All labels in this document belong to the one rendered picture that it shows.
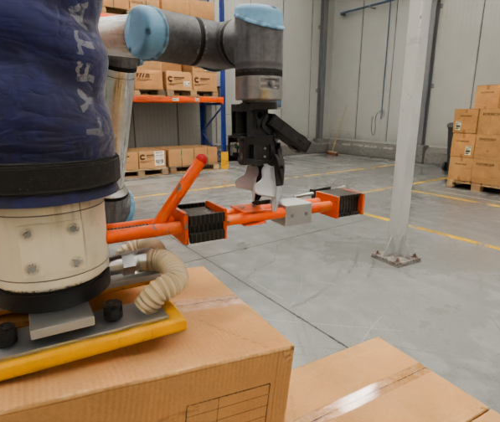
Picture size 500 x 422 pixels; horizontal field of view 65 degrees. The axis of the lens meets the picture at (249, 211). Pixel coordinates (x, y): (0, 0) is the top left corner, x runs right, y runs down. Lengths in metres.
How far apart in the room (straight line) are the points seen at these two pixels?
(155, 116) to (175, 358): 9.29
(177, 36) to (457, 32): 10.35
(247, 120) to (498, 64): 9.82
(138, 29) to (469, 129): 7.05
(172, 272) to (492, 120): 7.00
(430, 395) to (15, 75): 1.22
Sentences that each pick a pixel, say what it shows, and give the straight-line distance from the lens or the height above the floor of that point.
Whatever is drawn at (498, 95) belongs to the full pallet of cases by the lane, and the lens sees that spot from 8.08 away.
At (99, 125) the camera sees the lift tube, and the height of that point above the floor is 1.31.
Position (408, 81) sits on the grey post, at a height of 1.55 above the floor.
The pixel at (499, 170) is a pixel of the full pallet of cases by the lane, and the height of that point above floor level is 0.40.
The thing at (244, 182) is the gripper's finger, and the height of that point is 1.18.
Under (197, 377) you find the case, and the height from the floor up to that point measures 0.94.
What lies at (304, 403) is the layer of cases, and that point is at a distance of 1.21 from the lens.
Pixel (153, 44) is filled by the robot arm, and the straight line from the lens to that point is 0.77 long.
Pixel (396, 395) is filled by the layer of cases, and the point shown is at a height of 0.54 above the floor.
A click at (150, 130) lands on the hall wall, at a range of 9.77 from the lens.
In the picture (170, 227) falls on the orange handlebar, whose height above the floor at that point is 1.13.
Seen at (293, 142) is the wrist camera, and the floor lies 1.26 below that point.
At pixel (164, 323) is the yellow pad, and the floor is 1.01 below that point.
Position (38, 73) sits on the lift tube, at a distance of 0.57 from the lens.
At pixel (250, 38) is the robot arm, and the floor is 1.45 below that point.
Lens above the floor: 1.33
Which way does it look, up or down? 15 degrees down
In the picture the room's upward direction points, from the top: straight up
